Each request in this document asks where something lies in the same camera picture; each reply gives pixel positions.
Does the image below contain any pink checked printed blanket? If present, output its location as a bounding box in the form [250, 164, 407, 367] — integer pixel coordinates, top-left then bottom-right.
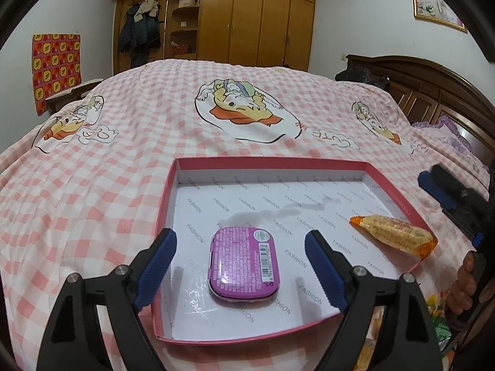
[0, 59, 492, 371]

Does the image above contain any person's right hand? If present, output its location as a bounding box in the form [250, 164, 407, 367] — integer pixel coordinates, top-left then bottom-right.
[449, 253, 477, 314]

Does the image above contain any wooden wardrobe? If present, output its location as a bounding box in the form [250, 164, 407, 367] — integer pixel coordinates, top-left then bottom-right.
[102, 0, 318, 74]

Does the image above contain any corn-shaped orange snack packet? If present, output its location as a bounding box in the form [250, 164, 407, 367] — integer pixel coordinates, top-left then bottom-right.
[349, 214, 438, 259]

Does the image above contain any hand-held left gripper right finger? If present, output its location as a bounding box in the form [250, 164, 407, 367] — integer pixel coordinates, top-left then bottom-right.
[305, 230, 443, 371]

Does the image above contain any green snack packet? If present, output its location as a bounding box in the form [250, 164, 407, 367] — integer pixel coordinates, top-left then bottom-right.
[434, 317, 454, 358]

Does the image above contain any dark wooden headboard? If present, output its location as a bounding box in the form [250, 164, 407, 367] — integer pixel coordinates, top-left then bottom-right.
[344, 54, 495, 163]

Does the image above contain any yellow wrapped candy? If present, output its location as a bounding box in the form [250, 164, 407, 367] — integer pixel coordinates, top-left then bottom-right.
[425, 294, 450, 318]

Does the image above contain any small wooden table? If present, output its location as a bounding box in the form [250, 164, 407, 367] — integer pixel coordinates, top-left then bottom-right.
[44, 79, 103, 114]

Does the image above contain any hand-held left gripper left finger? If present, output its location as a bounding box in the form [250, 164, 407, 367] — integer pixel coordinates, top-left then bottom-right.
[37, 228, 179, 371]

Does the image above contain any purple tin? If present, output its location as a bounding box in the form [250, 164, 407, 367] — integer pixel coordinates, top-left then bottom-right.
[209, 226, 280, 310]

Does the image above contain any red yellow wall poster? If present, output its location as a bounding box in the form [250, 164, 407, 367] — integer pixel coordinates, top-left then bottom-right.
[32, 33, 83, 117]

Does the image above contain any long orange snack packet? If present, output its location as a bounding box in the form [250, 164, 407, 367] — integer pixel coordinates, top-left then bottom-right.
[354, 305, 384, 371]

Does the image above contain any dark hanging jacket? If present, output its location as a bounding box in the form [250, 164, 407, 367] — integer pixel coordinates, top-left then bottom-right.
[118, 3, 161, 68]

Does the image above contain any pink cardboard box tray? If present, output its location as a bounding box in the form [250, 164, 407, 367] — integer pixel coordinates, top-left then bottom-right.
[153, 158, 434, 346]

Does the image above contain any beige hanging garment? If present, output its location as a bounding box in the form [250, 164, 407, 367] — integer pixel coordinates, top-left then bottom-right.
[133, 0, 161, 22]

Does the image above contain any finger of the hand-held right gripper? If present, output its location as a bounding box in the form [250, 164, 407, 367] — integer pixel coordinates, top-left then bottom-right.
[418, 164, 465, 217]

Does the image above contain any framed wall picture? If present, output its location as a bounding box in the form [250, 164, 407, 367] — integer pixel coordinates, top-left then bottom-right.
[408, 0, 468, 33]

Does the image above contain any dark cloth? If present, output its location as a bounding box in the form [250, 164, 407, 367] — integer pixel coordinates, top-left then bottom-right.
[334, 56, 389, 93]

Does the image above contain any purple frilled pillow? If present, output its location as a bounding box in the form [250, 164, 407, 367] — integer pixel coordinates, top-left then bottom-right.
[412, 118, 492, 171]

